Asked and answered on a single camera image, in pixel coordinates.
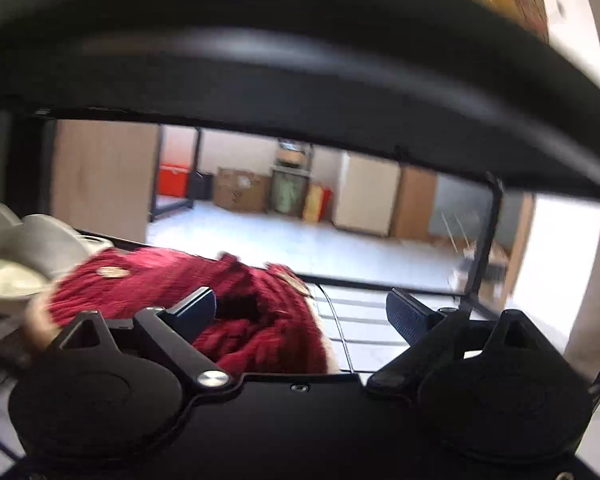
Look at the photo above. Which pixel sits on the black metal stand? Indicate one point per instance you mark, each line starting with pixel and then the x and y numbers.
pixel 196 160

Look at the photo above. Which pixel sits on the brown wooden wardrobe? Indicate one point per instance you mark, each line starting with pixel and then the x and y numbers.
pixel 416 202

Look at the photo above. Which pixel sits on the white cabinet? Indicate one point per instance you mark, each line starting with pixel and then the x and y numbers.
pixel 366 192

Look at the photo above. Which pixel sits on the yellow and red box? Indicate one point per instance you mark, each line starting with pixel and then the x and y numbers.
pixel 317 202

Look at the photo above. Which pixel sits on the red storage box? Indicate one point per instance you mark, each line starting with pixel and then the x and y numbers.
pixel 174 180

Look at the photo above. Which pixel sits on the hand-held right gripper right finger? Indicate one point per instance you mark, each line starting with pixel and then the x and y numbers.
pixel 405 317

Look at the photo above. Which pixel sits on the black metal shoe rack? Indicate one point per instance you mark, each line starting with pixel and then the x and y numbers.
pixel 280 60

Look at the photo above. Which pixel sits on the red knit shoe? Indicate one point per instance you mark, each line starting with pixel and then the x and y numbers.
pixel 270 330
pixel 145 270

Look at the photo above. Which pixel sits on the light wooden panel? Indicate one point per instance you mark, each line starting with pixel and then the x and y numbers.
pixel 102 180

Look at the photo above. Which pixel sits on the small dark shelving unit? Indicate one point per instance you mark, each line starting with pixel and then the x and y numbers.
pixel 291 180

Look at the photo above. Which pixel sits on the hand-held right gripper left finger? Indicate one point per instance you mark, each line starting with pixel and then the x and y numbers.
pixel 195 311

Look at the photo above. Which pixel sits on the brown cardboard box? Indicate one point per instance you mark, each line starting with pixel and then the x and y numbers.
pixel 241 190

